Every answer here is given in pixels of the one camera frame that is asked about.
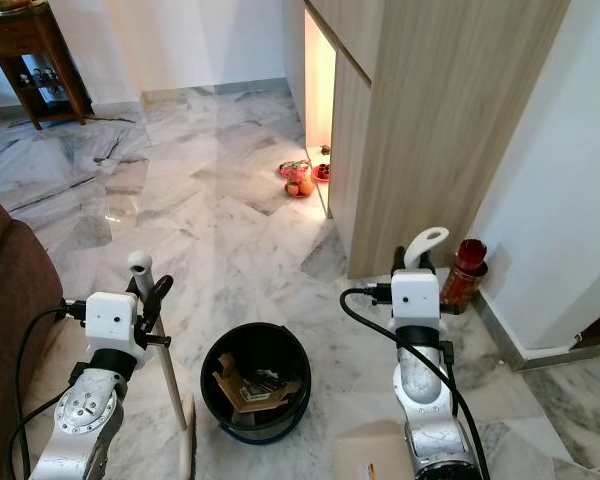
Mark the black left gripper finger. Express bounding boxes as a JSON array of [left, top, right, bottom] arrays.
[[145, 275, 175, 335]]

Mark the beige broom with purple bristles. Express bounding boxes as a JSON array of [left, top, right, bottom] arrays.
[[127, 251, 197, 480]]

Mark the red cylindrical container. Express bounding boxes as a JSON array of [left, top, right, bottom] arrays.
[[440, 239, 489, 317]]

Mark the black round waste bin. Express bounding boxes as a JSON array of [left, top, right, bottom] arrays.
[[201, 322, 312, 446]]

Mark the brown cardboard piece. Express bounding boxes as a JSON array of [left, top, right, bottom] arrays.
[[212, 352, 302, 414]]

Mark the brown sofa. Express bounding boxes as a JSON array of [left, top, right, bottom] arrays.
[[0, 183, 64, 480]]

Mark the light wood tall cabinet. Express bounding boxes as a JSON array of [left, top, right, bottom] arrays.
[[283, 0, 573, 280]]

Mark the dark wooden side table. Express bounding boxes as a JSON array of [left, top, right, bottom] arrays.
[[0, 4, 94, 130]]

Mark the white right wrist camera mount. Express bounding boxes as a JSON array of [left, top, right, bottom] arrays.
[[390, 270, 442, 329]]

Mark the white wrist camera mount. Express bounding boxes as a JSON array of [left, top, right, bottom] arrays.
[[85, 292, 147, 355], [390, 270, 442, 329]]

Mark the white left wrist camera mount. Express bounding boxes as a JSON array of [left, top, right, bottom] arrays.
[[85, 292, 147, 355]]

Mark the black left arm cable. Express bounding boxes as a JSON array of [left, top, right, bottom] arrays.
[[13, 302, 89, 480]]

